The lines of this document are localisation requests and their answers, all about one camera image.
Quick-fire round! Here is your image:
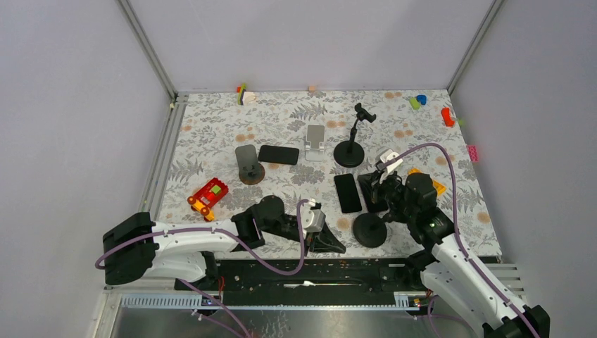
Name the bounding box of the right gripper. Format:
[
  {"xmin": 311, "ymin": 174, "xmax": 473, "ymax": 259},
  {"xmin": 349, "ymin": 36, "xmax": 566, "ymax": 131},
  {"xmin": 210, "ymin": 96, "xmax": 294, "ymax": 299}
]
[{"xmin": 358, "ymin": 168, "xmax": 417, "ymax": 219}]

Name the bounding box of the black tripod stand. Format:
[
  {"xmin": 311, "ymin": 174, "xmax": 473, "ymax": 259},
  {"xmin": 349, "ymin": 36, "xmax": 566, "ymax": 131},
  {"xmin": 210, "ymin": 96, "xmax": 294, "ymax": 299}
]
[
  {"xmin": 333, "ymin": 103, "xmax": 377, "ymax": 168},
  {"xmin": 352, "ymin": 212, "xmax": 394, "ymax": 249}
]

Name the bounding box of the wooden-base grey phone stand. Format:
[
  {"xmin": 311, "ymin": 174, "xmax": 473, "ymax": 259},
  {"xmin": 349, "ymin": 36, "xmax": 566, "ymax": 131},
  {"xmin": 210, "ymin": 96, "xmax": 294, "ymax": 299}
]
[{"xmin": 235, "ymin": 144, "xmax": 265, "ymax": 185}]

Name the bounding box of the purple-edged black phone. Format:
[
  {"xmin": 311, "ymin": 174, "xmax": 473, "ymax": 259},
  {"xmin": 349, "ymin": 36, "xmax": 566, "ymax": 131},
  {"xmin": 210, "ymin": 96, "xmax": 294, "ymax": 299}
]
[{"xmin": 357, "ymin": 173, "xmax": 388, "ymax": 213}]

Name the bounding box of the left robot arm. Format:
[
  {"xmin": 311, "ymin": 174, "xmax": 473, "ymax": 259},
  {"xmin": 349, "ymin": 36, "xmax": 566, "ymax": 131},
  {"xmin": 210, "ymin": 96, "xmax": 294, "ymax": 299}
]
[{"xmin": 94, "ymin": 195, "xmax": 346, "ymax": 289}]

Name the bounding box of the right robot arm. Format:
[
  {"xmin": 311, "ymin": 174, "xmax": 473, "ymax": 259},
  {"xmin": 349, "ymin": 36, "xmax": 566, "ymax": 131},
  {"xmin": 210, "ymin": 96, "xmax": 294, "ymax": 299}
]
[{"xmin": 365, "ymin": 173, "xmax": 551, "ymax": 337}]

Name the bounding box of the white phone stand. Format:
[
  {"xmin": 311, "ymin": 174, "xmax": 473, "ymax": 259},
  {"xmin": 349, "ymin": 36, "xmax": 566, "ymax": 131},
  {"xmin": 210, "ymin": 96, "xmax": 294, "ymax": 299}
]
[{"xmin": 305, "ymin": 125, "xmax": 325, "ymax": 162}]

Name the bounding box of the pink brick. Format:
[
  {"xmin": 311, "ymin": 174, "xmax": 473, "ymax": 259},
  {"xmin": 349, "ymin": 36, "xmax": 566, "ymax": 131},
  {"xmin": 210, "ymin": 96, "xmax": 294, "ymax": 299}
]
[{"xmin": 467, "ymin": 145, "xmax": 479, "ymax": 163}]

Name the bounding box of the red arch block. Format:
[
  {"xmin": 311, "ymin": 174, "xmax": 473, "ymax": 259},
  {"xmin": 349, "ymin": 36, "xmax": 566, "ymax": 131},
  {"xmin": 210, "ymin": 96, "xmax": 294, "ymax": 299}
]
[{"xmin": 441, "ymin": 107, "xmax": 455, "ymax": 127}]

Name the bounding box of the green cylinder block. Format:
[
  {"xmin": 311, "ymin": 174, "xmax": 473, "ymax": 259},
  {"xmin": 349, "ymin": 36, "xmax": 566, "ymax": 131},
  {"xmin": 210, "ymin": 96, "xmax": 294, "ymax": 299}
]
[{"xmin": 409, "ymin": 97, "xmax": 420, "ymax": 110}]

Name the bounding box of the blue heart block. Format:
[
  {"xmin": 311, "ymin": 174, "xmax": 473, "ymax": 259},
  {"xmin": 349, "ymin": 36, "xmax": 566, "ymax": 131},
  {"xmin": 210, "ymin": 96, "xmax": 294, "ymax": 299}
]
[{"xmin": 416, "ymin": 94, "xmax": 427, "ymax": 106}]

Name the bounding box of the red yellow toy truck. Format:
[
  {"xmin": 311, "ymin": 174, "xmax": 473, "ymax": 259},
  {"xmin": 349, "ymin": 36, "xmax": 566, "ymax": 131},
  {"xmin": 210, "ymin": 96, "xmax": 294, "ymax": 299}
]
[{"xmin": 187, "ymin": 177, "xmax": 229, "ymax": 222}]

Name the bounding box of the floral patterned mat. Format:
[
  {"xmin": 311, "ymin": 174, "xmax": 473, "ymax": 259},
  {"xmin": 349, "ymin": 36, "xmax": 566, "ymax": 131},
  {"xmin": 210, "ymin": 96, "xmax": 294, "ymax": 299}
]
[{"xmin": 157, "ymin": 89, "xmax": 502, "ymax": 258}]

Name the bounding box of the colourful block stack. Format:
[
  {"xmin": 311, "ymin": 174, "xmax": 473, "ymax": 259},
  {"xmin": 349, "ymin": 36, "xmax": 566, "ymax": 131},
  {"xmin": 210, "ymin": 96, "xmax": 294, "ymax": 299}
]
[{"xmin": 237, "ymin": 83, "xmax": 257, "ymax": 106}]

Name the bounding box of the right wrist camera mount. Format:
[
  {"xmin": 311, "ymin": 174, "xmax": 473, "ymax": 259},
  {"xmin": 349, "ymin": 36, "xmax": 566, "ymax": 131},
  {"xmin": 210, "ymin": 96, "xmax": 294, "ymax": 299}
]
[{"xmin": 376, "ymin": 149, "xmax": 403, "ymax": 184}]

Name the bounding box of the yellow triangle frame toy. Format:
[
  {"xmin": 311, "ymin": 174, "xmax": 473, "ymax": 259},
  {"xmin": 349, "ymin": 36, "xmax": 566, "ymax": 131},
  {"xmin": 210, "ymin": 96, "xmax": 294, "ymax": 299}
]
[{"xmin": 408, "ymin": 168, "xmax": 447, "ymax": 196}]

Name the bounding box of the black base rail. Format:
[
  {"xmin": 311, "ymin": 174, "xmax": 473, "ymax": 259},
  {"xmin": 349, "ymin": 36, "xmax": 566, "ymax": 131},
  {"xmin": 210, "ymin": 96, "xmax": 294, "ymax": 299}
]
[{"xmin": 104, "ymin": 256, "xmax": 526, "ymax": 311}]

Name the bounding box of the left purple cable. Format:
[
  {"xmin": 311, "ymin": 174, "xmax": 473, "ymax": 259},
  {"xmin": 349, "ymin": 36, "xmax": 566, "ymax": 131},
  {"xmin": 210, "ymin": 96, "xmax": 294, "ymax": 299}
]
[{"xmin": 94, "ymin": 199, "xmax": 318, "ymax": 277}]

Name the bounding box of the purple cable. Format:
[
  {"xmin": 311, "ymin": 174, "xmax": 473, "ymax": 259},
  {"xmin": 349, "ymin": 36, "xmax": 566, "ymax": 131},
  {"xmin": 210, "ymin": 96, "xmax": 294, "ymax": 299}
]
[
  {"xmin": 384, "ymin": 142, "xmax": 542, "ymax": 338},
  {"xmin": 94, "ymin": 199, "xmax": 318, "ymax": 277}
]

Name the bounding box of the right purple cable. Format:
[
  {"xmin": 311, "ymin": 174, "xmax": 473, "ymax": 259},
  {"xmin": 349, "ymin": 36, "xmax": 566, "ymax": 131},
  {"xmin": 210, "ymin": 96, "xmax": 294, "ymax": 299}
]
[{"xmin": 384, "ymin": 142, "xmax": 542, "ymax": 338}]

